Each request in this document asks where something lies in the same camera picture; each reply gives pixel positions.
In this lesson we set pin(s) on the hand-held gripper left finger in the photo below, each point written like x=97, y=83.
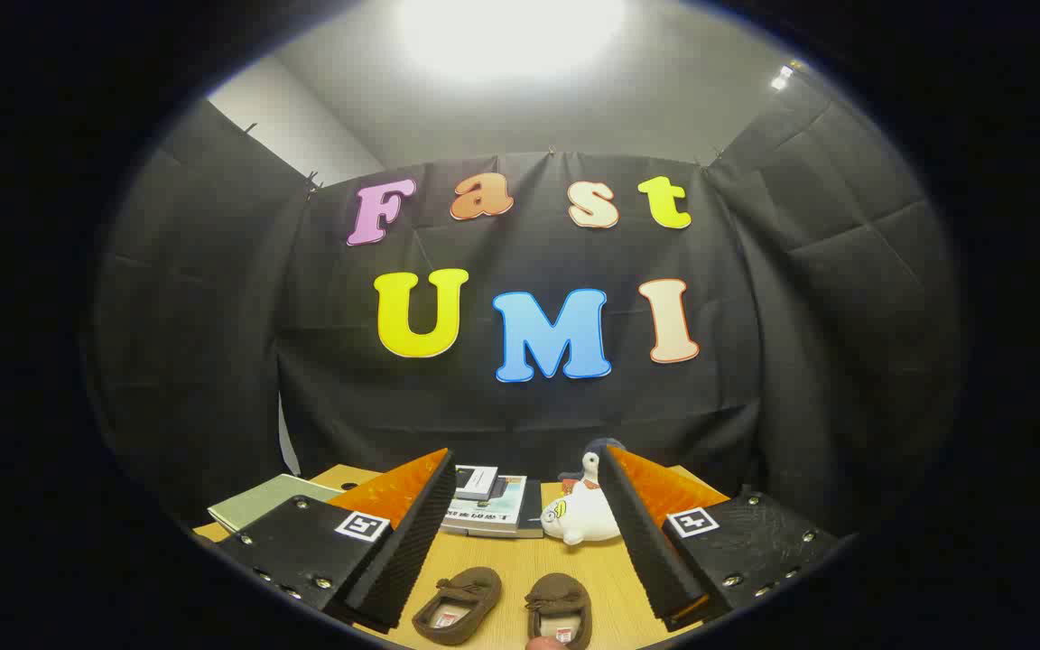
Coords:
x=412, y=542

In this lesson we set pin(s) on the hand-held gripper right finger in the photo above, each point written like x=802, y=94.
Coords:
x=646, y=542

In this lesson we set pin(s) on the brown fuzzy shoe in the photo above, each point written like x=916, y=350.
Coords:
x=470, y=591
x=561, y=591

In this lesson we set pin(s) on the green fabric storage box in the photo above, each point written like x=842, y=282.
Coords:
x=258, y=501

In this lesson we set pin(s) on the white plush toy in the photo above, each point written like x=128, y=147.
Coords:
x=588, y=519

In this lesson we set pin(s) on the book with light blue cover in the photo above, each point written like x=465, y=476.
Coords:
x=493, y=516

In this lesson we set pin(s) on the book with dark picture cover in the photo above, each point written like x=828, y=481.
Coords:
x=475, y=480

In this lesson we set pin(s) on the penguin plush toy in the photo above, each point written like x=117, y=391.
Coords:
x=590, y=465

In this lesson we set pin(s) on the black book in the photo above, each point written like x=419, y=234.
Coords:
x=533, y=510

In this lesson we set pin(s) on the black backdrop cloth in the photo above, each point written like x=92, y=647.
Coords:
x=529, y=406

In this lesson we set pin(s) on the small ceiling spotlight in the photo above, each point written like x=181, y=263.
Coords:
x=782, y=78

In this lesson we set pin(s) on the ceiling light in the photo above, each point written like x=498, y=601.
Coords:
x=511, y=32

